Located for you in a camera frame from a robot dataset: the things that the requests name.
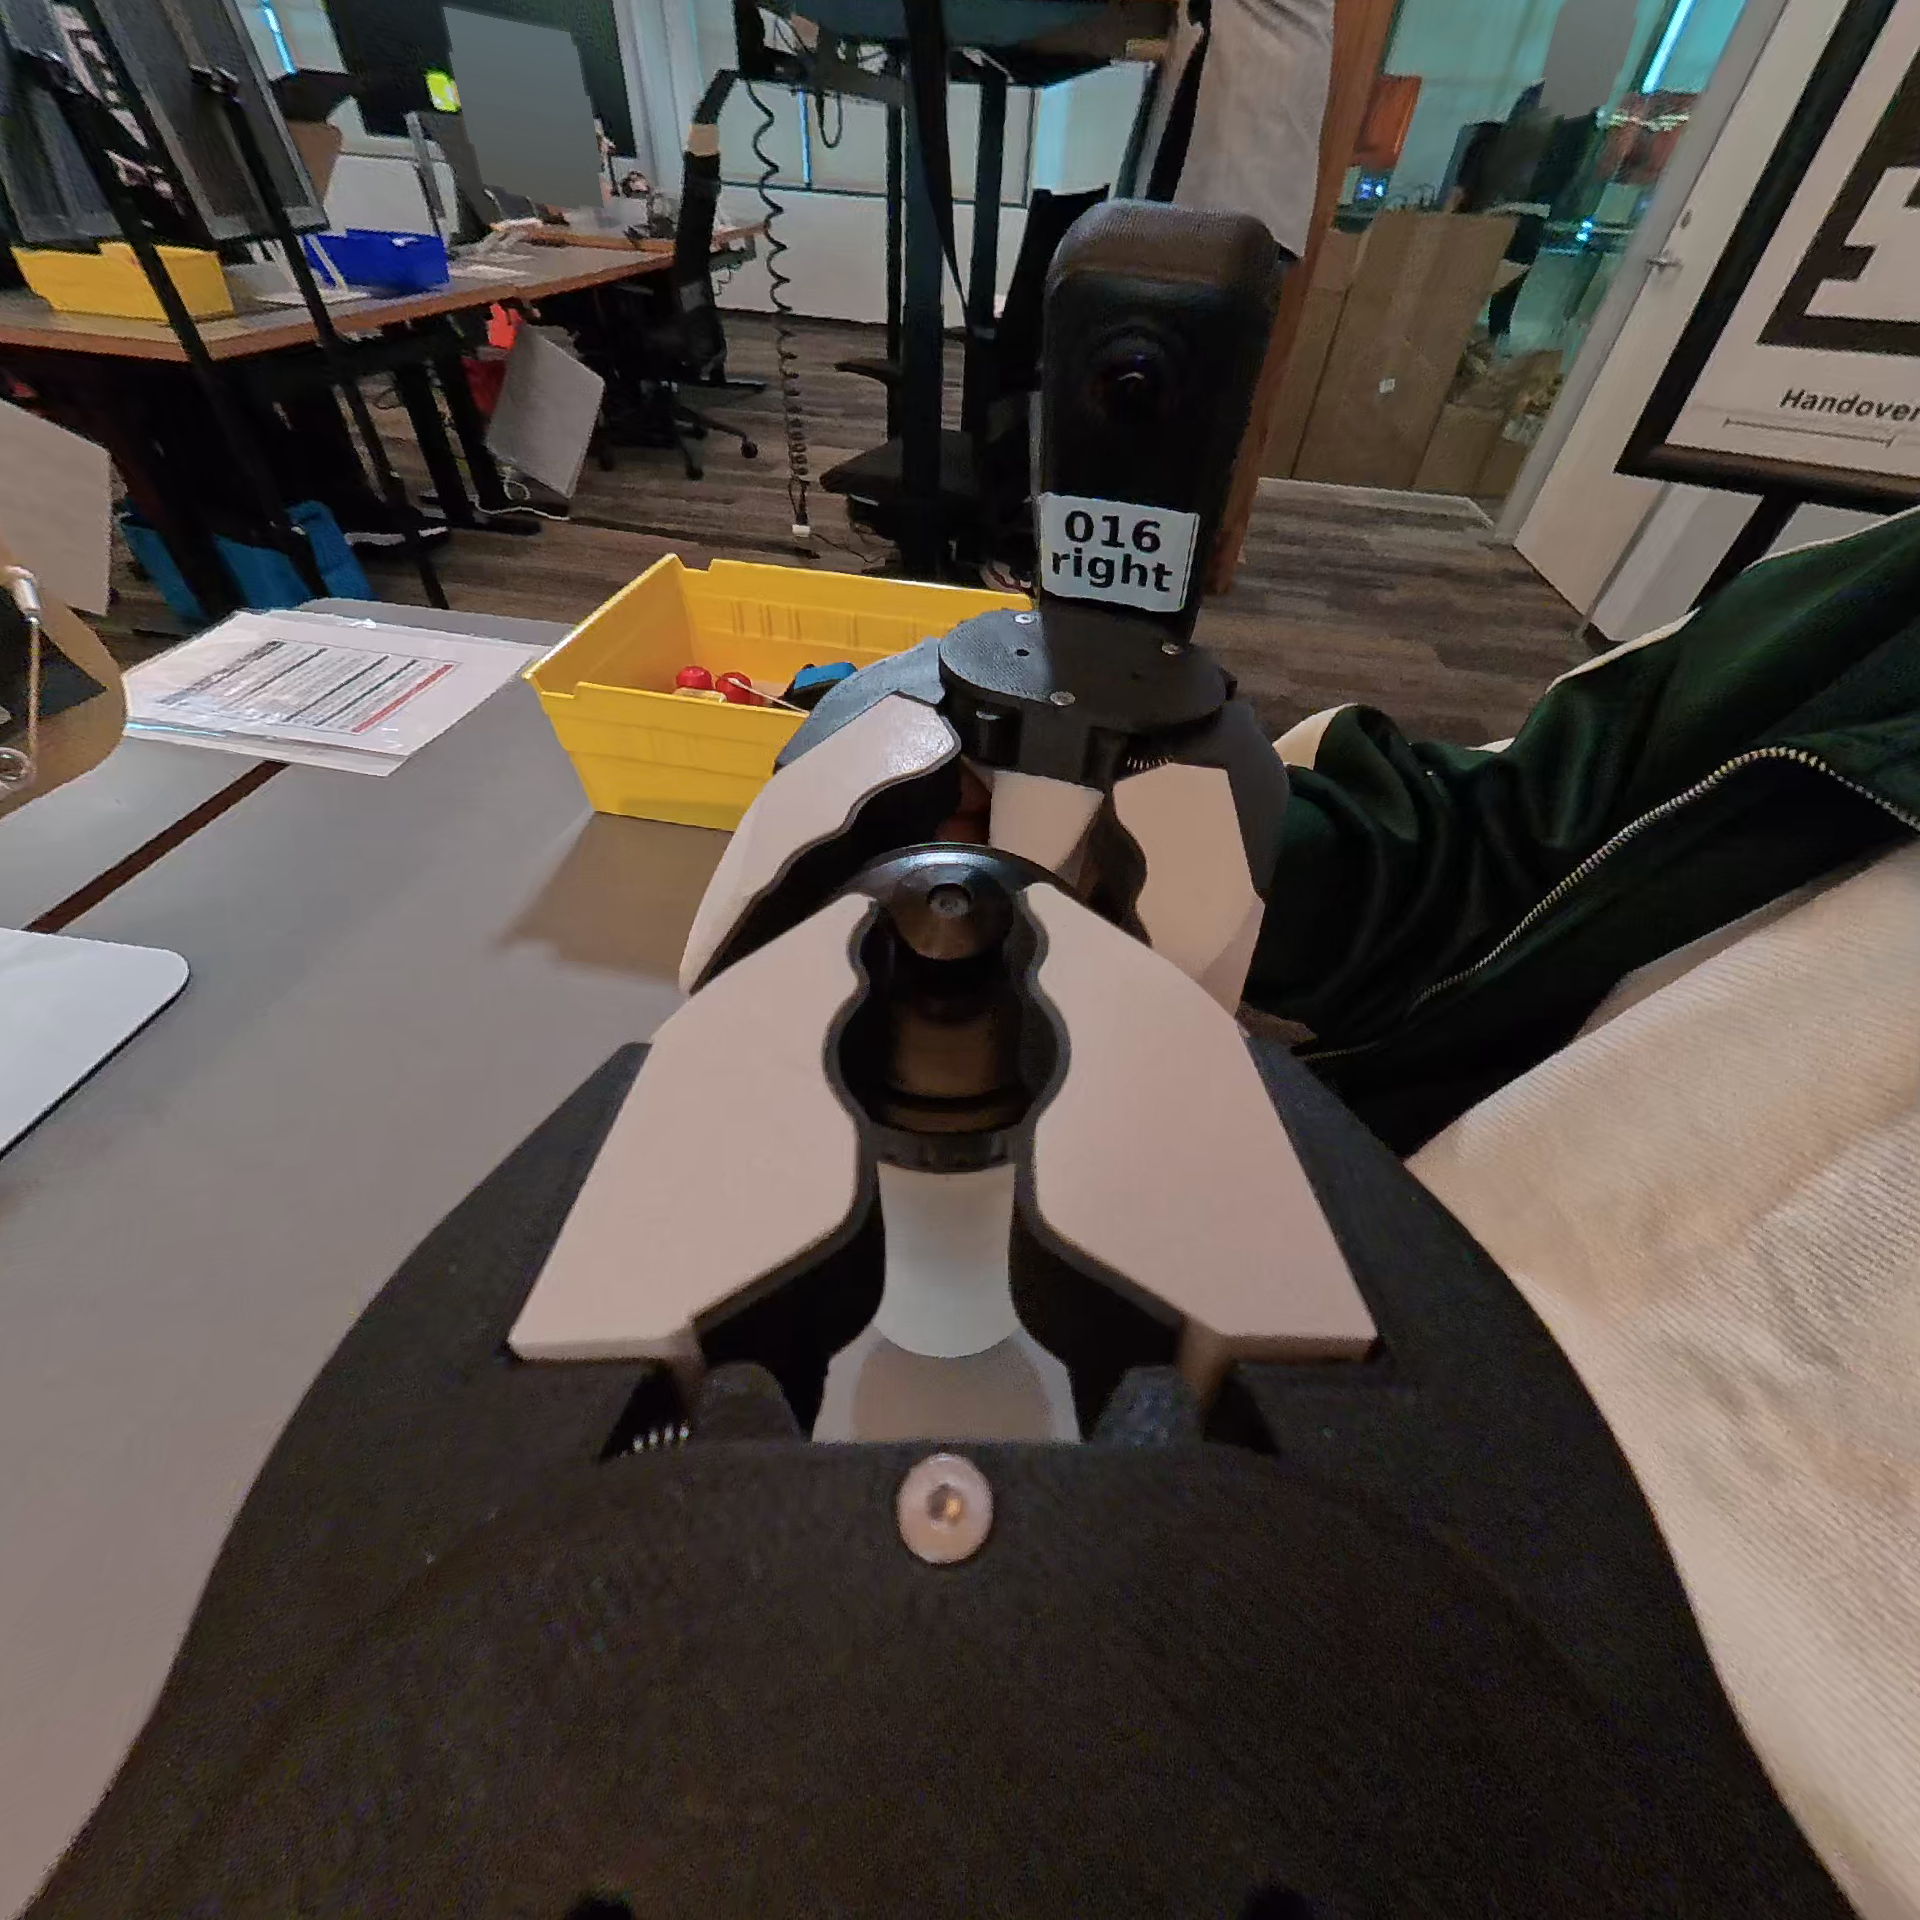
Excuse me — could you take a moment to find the black coiled cable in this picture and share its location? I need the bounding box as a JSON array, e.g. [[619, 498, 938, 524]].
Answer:
[[749, 75, 819, 540]]

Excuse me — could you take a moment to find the silver stand with tan board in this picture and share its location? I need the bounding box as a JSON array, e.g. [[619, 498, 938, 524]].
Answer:
[[0, 397, 195, 1162]]

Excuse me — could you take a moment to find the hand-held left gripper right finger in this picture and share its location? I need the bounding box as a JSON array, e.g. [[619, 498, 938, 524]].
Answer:
[[1009, 885, 1384, 1368]]

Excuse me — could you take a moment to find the brown cardboard box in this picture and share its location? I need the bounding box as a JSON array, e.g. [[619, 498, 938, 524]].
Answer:
[[1265, 210, 1520, 496]]

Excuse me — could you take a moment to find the person's white shirt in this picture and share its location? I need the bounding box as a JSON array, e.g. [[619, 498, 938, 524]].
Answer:
[[1409, 839, 1920, 1920]]

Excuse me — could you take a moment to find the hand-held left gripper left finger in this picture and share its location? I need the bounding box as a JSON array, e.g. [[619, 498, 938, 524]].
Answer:
[[506, 897, 887, 1368]]

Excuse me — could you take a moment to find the person's green jacket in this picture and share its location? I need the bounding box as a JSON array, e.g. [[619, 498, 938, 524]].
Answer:
[[1297, 795, 1920, 1162]]

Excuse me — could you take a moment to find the person's right forearm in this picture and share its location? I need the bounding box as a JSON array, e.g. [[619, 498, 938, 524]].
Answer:
[[1249, 507, 1920, 1051]]

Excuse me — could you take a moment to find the printed paper sheet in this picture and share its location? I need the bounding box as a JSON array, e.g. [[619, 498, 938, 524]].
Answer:
[[124, 608, 545, 780]]

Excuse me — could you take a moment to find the wooden post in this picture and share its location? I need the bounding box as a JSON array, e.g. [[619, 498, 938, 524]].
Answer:
[[1329, 0, 1403, 242]]

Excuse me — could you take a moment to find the blue plastic bin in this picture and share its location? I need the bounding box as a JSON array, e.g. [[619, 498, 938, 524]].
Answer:
[[304, 229, 452, 296]]

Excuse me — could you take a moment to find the black office chair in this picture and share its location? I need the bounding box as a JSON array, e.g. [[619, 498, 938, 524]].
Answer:
[[621, 129, 769, 483]]

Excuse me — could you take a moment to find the white water bottle black cap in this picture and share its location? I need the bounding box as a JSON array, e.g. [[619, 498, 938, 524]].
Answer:
[[813, 844, 1085, 1445]]

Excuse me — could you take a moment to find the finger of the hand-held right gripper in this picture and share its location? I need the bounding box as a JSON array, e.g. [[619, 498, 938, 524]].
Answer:
[[989, 744, 1274, 1025], [680, 692, 993, 994]]

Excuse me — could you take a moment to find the wooden office desk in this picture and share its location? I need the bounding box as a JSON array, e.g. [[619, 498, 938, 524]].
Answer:
[[0, 224, 769, 602]]

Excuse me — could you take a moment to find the white leaning board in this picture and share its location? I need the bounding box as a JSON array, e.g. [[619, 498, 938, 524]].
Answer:
[[483, 321, 607, 506]]

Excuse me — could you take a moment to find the black standing desk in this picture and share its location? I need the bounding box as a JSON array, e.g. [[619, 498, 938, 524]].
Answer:
[[732, 0, 1186, 594]]

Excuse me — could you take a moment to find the black framed tag sign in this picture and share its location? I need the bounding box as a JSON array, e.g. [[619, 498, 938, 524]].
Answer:
[[1611, 0, 1920, 506]]

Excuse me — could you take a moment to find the yellow plastic bin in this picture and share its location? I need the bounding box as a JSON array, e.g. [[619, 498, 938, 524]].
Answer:
[[11, 240, 239, 324], [521, 551, 1040, 837]]

